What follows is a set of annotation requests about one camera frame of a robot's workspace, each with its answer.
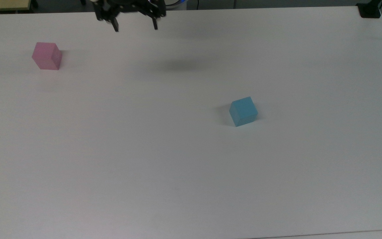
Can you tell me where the pink cube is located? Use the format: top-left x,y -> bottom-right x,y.
32,42 -> 62,71

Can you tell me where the blue cube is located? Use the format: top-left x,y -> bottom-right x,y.
229,96 -> 258,127

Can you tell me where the black camera stand base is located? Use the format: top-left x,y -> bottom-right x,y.
356,1 -> 382,19

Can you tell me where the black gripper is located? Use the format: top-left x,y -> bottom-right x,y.
93,0 -> 167,33

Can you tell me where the yellowish wooden table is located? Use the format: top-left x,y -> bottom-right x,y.
0,0 -> 33,12

